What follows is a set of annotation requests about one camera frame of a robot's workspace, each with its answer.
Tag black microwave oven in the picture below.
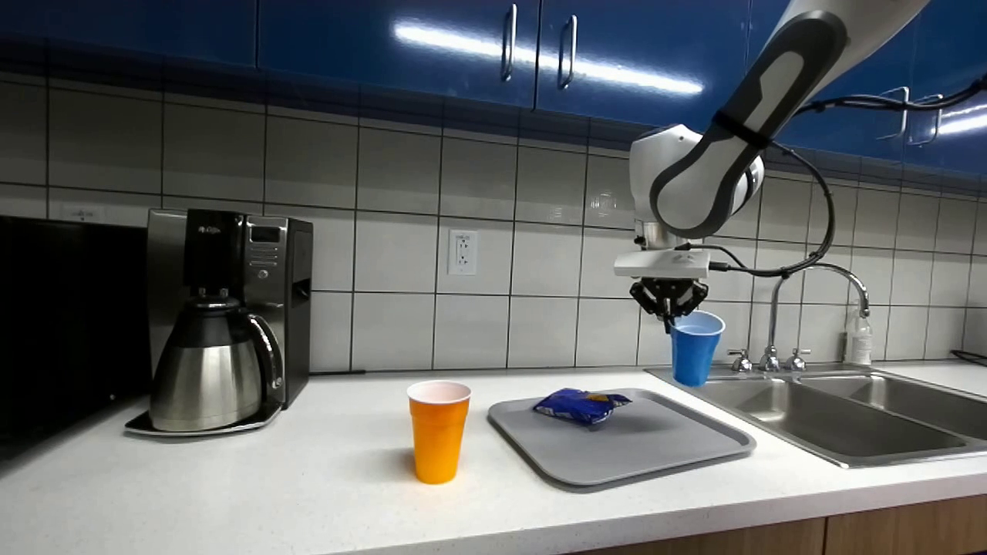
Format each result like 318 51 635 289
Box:
0 215 151 458

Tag black steel coffee maker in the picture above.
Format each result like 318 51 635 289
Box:
126 209 315 441

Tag orange plastic cup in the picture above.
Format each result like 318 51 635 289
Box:
407 380 471 485

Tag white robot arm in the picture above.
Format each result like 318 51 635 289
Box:
614 0 930 329

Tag clear soap bottle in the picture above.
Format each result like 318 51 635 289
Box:
844 314 872 363

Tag blue chip bag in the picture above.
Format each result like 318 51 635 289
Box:
533 390 629 429

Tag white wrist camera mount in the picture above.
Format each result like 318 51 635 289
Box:
614 249 711 282

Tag blue plastic cup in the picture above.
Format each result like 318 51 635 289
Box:
674 310 726 384

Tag chrome gooseneck faucet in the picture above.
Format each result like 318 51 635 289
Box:
728 263 872 374

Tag white wall outlet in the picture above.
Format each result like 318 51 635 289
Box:
448 227 478 273

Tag blue upper cabinets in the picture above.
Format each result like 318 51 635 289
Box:
0 0 987 182

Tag grey plastic tray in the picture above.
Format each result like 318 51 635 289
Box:
489 390 756 491

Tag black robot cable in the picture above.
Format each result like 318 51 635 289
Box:
706 75 987 282

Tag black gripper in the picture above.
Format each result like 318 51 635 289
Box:
629 279 711 332

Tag stainless steel double sink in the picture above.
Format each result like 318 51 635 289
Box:
691 371 987 470

